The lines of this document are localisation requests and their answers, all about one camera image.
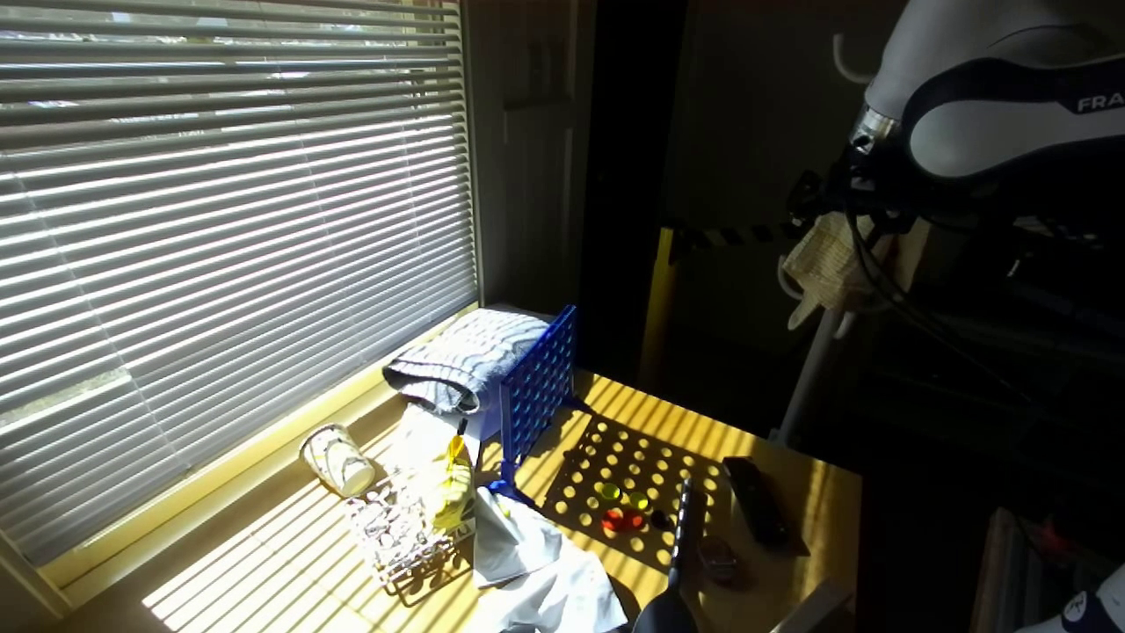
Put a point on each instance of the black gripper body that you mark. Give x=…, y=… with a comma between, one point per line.
x=872, y=194

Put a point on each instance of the yellow striped towel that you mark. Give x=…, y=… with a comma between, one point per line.
x=829, y=266

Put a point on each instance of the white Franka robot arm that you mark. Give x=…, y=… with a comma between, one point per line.
x=998, y=117

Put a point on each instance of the folded grey blue towel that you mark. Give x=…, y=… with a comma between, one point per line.
x=468, y=354

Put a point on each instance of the black remote control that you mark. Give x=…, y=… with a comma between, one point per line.
x=762, y=499

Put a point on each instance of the blue connect four grid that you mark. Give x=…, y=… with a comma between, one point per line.
x=534, y=392

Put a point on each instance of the yellow game disc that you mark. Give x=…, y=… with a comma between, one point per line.
x=606, y=491

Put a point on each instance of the white slatted rack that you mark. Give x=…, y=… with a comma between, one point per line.
x=1007, y=575

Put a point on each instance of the red game disc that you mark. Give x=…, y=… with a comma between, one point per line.
x=637, y=522
x=618, y=518

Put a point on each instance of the white grey crumpled cloth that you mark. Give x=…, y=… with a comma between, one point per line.
x=549, y=575

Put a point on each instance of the yellow green packet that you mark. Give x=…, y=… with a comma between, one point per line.
x=452, y=487

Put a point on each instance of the white cup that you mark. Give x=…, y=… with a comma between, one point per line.
x=340, y=462

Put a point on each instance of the white window blinds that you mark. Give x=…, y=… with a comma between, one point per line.
x=235, y=232

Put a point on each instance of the yellow post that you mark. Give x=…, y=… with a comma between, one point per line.
x=660, y=294

